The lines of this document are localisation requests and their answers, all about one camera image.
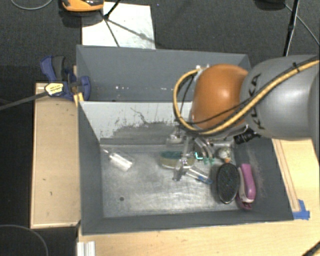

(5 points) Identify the black cylinder on white bracket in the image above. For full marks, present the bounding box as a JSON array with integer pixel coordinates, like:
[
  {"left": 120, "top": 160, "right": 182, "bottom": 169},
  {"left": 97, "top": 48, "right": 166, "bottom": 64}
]
[{"left": 233, "top": 129, "right": 262, "bottom": 146}]

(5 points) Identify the grey metal bin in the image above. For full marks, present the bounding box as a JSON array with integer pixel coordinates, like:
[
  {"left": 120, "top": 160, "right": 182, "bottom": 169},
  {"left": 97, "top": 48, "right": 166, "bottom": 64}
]
[{"left": 74, "top": 44, "right": 295, "bottom": 236}]

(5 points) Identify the black oval brush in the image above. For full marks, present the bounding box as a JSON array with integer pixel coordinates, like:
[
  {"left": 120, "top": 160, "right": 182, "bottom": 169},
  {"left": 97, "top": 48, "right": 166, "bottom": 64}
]
[{"left": 215, "top": 162, "right": 241, "bottom": 205}]

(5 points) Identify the green and yellow sponge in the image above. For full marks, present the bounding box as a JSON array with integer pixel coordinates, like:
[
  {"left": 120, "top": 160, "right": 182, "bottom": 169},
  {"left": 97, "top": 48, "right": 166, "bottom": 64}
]
[{"left": 159, "top": 150, "right": 196, "bottom": 170}]

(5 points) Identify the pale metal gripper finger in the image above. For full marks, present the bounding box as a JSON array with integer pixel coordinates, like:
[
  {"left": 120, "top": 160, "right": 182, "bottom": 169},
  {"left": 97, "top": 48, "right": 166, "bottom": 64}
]
[
  {"left": 172, "top": 159, "right": 186, "bottom": 182},
  {"left": 184, "top": 159, "right": 196, "bottom": 174}
]

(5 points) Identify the clear pen with blue tip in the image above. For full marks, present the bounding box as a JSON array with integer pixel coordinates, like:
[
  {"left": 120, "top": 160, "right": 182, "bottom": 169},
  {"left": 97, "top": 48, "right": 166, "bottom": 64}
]
[{"left": 187, "top": 168, "right": 214, "bottom": 185}]

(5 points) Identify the pale wood board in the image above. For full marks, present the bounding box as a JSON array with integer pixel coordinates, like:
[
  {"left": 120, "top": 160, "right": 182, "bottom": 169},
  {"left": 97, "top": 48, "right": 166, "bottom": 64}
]
[{"left": 29, "top": 82, "right": 82, "bottom": 230}]

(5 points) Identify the small grey and white ball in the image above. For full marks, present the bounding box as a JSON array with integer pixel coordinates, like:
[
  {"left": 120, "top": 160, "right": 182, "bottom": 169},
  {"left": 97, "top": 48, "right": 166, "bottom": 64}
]
[{"left": 216, "top": 146, "right": 232, "bottom": 162}]

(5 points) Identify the purple and white stapler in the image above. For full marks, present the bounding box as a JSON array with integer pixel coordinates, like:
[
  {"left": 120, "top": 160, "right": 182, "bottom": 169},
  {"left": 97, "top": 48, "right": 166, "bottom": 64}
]
[{"left": 235, "top": 163, "right": 257, "bottom": 211}]

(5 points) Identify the clear plastic bottle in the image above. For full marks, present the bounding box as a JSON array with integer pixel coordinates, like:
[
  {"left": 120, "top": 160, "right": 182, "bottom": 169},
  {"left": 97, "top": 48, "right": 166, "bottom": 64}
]
[{"left": 103, "top": 149, "right": 134, "bottom": 172}]

